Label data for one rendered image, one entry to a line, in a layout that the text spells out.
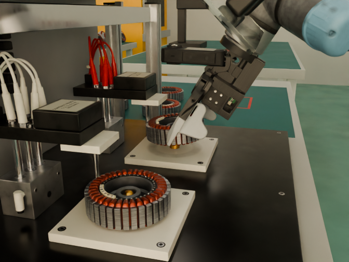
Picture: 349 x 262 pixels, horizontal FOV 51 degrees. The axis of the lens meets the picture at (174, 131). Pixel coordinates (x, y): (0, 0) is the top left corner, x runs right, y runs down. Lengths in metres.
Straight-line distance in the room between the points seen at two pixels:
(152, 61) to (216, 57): 0.27
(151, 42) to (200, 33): 4.97
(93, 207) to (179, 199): 0.13
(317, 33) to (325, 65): 5.29
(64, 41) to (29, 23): 0.36
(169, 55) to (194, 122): 0.13
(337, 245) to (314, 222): 1.36
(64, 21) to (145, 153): 0.29
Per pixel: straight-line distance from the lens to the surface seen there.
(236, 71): 0.64
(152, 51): 0.87
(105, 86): 0.69
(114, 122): 0.73
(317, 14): 0.53
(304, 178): 0.70
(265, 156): 0.72
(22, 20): 0.44
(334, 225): 2.07
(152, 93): 0.69
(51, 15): 0.48
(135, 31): 4.13
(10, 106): 0.51
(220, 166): 0.66
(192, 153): 0.68
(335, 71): 5.86
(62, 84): 0.80
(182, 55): 0.64
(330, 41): 0.53
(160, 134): 0.65
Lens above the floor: 1.03
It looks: 18 degrees down
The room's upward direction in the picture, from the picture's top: straight up
